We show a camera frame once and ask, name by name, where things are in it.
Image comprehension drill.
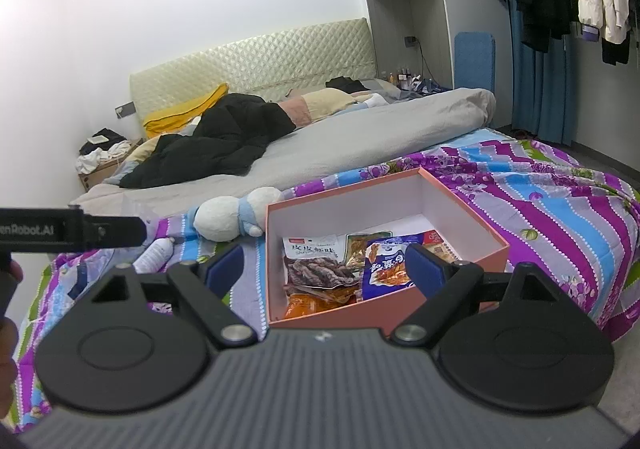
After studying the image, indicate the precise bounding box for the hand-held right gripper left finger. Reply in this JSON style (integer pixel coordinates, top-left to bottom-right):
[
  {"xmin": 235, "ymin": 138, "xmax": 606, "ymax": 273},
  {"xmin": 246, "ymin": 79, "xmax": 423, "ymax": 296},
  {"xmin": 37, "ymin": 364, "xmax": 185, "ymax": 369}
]
[{"xmin": 91, "ymin": 243, "xmax": 253, "ymax": 349}]

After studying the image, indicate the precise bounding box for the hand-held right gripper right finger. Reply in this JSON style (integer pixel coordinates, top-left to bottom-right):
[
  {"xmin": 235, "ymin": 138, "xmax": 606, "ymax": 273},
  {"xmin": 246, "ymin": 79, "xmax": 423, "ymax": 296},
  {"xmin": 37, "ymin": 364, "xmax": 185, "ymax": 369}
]
[{"xmin": 390, "ymin": 243, "xmax": 566, "ymax": 346}]

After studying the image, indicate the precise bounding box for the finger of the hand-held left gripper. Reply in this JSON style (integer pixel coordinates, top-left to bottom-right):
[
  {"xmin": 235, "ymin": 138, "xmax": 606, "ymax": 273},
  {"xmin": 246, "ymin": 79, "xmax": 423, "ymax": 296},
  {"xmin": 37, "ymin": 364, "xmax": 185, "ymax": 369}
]
[{"xmin": 84, "ymin": 216, "xmax": 149, "ymax": 250}]

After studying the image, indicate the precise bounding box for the blue snack packet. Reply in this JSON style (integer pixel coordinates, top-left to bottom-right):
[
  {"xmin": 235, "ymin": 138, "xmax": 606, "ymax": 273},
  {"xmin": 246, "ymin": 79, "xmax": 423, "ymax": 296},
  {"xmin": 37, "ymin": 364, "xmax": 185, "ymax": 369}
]
[{"xmin": 361, "ymin": 233, "xmax": 443, "ymax": 301}]

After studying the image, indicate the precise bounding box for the clear red label snack packet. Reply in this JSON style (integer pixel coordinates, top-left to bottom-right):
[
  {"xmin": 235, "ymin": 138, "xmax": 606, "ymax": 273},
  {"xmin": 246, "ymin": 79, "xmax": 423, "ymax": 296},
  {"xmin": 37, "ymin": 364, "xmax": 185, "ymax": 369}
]
[{"xmin": 345, "ymin": 231, "xmax": 393, "ymax": 272}]

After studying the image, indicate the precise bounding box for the pink cardboard box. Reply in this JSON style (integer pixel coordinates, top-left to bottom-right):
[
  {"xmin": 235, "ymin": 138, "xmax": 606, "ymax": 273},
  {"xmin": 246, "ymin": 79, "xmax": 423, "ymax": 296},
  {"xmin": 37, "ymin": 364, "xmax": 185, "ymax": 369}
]
[{"xmin": 265, "ymin": 167, "xmax": 511, "ymax": 330}]

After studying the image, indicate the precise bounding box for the orange snack packet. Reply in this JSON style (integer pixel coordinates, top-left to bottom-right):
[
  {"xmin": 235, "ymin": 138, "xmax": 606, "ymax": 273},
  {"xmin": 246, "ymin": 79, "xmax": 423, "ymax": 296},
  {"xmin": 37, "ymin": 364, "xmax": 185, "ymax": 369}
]
[{"xmin": 284, "ymin": 291, "xmax": 363, "ymax": 321}]

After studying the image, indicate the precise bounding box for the white snack packet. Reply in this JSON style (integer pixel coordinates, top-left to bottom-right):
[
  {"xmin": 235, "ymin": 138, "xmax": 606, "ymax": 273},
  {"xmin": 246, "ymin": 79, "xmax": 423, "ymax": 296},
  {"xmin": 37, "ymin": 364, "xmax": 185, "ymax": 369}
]
[{"xmin": 281, "ymin": 235, "xmax": 362, "ymax": 291}]

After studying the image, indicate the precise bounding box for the person's left hand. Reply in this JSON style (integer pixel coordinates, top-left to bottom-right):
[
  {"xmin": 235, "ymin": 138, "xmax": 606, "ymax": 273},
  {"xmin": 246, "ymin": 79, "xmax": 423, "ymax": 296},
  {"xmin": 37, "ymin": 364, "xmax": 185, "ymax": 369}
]
[{"xmin": 0, "ymin": 259, "xmax": 24, "ymax": 283}]

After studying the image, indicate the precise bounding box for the white and blue plush toy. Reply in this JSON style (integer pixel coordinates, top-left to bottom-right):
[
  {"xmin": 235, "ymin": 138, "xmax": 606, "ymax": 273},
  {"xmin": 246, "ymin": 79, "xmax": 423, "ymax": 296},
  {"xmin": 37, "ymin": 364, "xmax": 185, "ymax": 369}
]
[{"xmin": 187, "ymin": 186, "xmax": 283, "ymax": 242}]

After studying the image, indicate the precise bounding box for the white spray can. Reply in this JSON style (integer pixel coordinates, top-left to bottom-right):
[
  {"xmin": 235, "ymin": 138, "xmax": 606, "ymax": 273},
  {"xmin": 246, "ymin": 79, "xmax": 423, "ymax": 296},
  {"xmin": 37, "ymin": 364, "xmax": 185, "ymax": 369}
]
[{"xmin": 134, "ymin": 236, "xmax": 176, "ymax": 275}]

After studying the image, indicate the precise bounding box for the bedside table with clothes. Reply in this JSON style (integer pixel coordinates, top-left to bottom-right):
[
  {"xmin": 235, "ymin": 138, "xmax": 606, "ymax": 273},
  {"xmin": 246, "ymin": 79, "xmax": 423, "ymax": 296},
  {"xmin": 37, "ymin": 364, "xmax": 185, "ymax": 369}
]
[{"xmin": 75, "ymin": 128, "xmax": 143, "ymax": 192}]

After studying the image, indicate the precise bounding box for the black coat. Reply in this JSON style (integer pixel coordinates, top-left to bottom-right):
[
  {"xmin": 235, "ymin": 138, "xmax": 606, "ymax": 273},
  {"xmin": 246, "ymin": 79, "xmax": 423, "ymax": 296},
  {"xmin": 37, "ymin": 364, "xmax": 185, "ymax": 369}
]
[{"xmin": 119, "ymin": 94, "xmax": 297, "ymax": 188}]

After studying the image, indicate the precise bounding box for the yellow cloth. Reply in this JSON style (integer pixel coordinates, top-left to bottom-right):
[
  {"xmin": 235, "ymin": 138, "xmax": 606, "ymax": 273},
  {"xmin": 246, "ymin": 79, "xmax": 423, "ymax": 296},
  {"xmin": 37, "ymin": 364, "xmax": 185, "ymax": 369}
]
[{"xmin": 142, "ymin": 84, "xmax": 230, "ymax": 138}]

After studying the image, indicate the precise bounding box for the grey duvet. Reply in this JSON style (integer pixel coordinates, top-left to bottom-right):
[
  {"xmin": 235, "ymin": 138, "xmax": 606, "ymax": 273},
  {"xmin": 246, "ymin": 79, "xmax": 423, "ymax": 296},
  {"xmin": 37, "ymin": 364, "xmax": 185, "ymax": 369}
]
[{"xmin": 67, "ymin": 88, "xmax": 497, "ymax": 220}]

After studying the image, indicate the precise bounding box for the purple floral bedsheet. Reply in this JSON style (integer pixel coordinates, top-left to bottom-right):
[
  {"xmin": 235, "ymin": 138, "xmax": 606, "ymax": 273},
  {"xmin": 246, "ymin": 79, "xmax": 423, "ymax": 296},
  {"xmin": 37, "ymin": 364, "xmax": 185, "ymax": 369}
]
[{"xmin": 10, "ymin": 138, "xmax": 640, "ymax": 435}]

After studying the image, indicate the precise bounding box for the pink beige pillow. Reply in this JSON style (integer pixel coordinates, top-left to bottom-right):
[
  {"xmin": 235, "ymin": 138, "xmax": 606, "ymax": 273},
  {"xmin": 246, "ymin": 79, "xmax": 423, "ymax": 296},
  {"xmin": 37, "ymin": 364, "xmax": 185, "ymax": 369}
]
[{"xmin": 280, "ymin": 90, "xmax": 358, "ymax": 126}]

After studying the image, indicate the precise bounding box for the blue curtain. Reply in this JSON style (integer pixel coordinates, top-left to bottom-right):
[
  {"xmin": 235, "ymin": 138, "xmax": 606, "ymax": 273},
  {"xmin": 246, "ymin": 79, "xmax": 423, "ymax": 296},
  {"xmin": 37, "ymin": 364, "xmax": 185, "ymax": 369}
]
[{"xmin": 505, "ymin": 0, "xmax": 576, "ymax": 147}]

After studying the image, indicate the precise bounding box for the blue foam panel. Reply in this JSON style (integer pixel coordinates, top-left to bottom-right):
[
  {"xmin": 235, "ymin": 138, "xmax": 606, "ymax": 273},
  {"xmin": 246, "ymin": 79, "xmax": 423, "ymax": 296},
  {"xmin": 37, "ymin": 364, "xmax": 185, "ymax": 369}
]
[{"xmin": 454, "ymin": 31, "xmax": 496, "ymax": 94}]

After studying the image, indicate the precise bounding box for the cream quilted headboard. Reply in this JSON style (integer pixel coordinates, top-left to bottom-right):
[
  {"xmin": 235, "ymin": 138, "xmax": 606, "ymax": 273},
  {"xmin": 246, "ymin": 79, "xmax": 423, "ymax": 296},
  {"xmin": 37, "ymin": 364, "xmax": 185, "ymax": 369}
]
[{"xmin": 129, "ymin": 18, "xmax": 377, "ymax": 127}]

